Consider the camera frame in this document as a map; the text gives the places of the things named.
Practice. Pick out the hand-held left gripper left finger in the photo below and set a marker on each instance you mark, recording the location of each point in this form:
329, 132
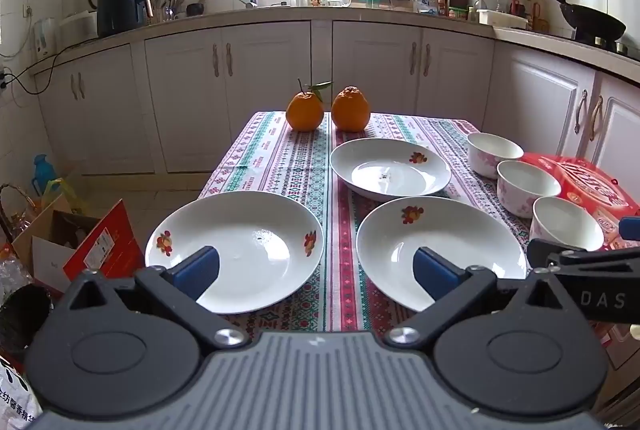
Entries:
197, 270

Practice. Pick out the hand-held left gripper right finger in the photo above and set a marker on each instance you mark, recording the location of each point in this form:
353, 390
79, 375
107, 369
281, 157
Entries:
432, 270

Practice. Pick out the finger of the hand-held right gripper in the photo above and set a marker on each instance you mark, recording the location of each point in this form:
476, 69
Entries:
545, 252
631, 230

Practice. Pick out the white bowl with pink flowers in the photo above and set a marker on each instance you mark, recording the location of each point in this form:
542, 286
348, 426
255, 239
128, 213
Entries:
487, 165
550, 235
520, 202

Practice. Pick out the white plate with fruit print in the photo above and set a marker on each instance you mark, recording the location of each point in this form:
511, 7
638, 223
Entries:
475, 240

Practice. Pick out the white plate with fruit prints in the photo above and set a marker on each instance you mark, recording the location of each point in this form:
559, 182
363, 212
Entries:
250, 220

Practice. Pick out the stained white plate fruit print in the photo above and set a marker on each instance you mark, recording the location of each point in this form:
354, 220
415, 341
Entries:
360, 160

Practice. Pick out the red gift box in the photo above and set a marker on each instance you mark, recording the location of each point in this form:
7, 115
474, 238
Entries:
590, 185

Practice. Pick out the red cardboard box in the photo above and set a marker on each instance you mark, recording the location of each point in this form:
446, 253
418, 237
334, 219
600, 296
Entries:
107, 245

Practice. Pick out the patterned red green tablecloth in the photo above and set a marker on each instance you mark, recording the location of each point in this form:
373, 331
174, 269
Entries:
300, 160

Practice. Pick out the orange without leaf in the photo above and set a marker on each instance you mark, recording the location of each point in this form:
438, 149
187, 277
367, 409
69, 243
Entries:
350, 112

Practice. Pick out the black trash bag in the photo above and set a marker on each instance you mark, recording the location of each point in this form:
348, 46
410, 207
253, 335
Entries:
25, 320

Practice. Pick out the blue plastic bottle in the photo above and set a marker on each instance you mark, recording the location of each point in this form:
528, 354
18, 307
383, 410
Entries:
42, 172

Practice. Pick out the white kitchen cabinet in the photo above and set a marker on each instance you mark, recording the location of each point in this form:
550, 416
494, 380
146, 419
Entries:
270, 100

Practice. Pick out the gas stove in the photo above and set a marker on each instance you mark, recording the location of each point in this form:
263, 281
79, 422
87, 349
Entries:
607, 44

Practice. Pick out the wicker basket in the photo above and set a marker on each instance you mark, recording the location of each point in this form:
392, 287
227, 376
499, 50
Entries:
15, 220

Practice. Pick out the orange with green leaf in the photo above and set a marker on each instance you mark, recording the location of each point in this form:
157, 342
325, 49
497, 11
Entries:
304, 112

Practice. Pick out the black wok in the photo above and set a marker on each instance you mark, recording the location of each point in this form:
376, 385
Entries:
590, 22

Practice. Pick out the white printed bag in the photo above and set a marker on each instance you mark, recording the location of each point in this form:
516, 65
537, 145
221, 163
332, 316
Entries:
17, 395

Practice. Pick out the white rectangular tray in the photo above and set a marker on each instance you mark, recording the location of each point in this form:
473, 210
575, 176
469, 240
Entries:
500, 19

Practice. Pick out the small black pot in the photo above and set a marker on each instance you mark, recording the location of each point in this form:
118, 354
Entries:
196, 9

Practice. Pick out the utensil holder with chopsticks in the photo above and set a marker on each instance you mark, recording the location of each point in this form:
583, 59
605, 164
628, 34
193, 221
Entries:
167, 10

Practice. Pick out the white rice cooker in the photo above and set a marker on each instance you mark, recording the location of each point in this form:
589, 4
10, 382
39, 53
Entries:
80, 27

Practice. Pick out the black air fryer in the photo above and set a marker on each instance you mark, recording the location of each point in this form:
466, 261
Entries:
117, 10

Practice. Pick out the white electric kettle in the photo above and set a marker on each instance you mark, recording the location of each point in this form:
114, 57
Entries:
45, 37

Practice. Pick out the beige kitchen countertop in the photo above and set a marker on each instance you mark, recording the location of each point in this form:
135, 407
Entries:
320, 13

